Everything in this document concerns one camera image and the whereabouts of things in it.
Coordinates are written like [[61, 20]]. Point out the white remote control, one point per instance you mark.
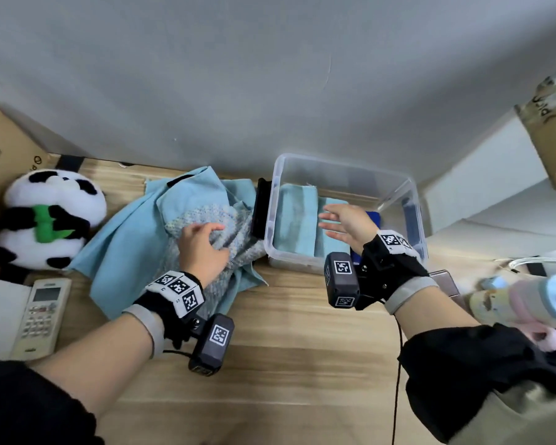
[[41, 319]]

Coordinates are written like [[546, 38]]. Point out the person's left hand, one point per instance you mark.
[[201, 259]]

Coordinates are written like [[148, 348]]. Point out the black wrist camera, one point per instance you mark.
[[213, 342], [342, 282]]

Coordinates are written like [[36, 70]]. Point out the white shelf unit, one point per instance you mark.
[[491, 180]]

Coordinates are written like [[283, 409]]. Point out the plain brown cardboard box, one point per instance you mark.
[[9, 157]]

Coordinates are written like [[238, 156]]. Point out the person's right hand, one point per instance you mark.
[[354, 224]]

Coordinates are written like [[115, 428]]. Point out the person's left forearm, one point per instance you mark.
[[92, 366]]

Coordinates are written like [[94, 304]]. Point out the light blue towel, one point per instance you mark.
[[296, 217], [190, 189], [120, 245], [326, 245]]

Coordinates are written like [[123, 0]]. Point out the beige coat with black buttons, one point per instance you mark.
[[523, 417]]

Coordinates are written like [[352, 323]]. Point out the panda plush toy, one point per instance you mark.
[[51, 194]]

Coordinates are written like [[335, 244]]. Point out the black wrist brace with markers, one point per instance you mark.
[[167, 305], [394, 268]]

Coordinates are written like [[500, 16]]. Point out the dark blue towel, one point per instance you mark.
[[374, 217]]

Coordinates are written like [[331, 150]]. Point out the grey striped towel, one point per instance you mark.
[[245, 245]]

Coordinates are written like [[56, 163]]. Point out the clear plastic storage box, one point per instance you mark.
[[343, 176]]

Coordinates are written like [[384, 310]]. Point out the person's right forearm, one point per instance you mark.
[[435, 312]]

